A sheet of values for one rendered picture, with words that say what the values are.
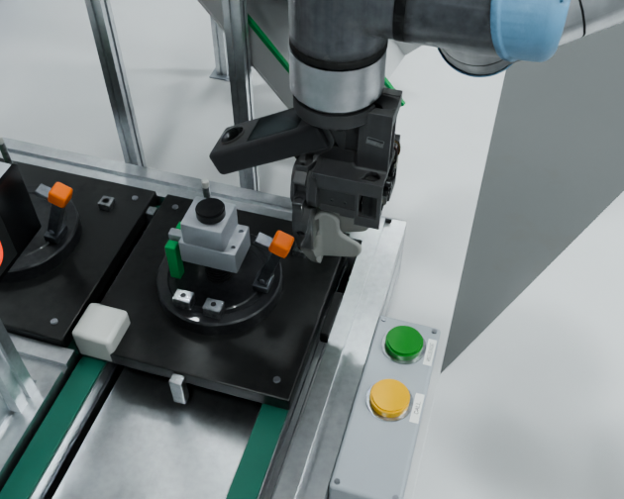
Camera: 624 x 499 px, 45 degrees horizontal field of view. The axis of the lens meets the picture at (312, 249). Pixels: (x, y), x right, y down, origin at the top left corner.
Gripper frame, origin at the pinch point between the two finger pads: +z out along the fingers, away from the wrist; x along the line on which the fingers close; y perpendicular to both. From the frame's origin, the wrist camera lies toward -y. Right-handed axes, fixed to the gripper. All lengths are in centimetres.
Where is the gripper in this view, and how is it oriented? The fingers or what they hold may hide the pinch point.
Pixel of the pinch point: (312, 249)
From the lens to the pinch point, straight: 75.1
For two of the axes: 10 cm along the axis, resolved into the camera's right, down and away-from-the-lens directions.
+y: 9.6, 2.1, -1.9
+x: 2.9, -7.2, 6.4
